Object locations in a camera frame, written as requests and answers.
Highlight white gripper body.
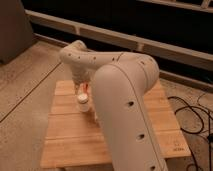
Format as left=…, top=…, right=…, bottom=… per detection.
left=72, top=69, right=90, bottom=86

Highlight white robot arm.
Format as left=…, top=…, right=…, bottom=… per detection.
left=59, top=40, right=168, bottom=171

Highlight small red object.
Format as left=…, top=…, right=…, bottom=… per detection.
left=83, top=83, right=88, bottom=94

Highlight wooden board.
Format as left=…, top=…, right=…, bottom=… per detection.
left=41, top=80, right=191, bottom=169

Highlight grey cabinet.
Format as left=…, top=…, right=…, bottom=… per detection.
left=0, top=0, right=36, bottom=63

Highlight wooden shelf rail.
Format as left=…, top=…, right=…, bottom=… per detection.
left=26, top=10, right=213, bottom=71

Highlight black cables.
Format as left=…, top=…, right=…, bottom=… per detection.
left=167, top=92, right=213, bottom=171

